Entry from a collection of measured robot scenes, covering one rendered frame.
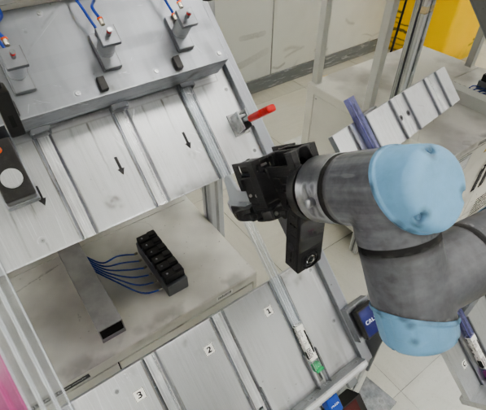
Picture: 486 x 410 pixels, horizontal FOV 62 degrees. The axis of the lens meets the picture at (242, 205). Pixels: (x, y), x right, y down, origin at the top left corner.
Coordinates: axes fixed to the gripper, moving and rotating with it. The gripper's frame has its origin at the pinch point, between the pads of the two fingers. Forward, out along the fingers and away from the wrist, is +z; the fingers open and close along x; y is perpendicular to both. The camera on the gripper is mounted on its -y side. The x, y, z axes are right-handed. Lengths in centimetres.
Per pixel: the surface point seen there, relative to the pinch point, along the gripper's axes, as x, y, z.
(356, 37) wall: -235, 36, 185
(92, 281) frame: 22.4, -9.3, 35.7
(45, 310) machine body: 33, -12, 40
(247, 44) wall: -129, 52, 175
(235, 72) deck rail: -9.1, 19.2, 3.5
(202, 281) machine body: 1.8, -19.3, 29.5
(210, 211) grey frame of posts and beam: -10.1, -7.4, 39.1
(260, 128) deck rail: -8.9, 9.5, 1.6
